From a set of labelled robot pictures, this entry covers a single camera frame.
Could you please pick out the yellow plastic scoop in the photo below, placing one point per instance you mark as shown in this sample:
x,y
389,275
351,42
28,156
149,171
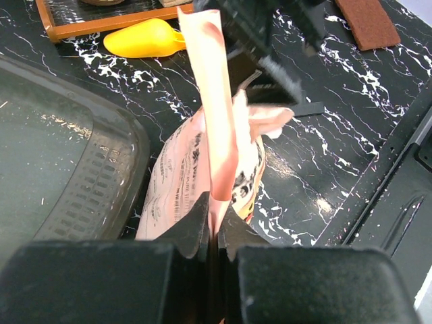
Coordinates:
x,y
150,38

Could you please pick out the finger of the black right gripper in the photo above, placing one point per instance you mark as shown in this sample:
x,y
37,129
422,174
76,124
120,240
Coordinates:
x,y
296,32
246,33

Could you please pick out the orange wooden shelf rack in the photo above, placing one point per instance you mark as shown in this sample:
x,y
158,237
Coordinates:
x,y
65,19

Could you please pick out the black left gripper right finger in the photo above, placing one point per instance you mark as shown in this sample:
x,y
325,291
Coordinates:
x,y
263,283

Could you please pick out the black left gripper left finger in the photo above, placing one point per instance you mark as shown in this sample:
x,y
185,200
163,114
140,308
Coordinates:
x,y
112,281

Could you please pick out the pink cat litter bag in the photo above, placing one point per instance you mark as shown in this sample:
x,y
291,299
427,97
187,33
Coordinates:
x,y
219,149

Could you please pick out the grey plastic litter box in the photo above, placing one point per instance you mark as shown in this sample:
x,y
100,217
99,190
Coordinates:
x,y
72,163

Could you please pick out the brown scouring pad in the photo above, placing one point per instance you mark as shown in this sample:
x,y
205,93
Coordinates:
x,y
369,23

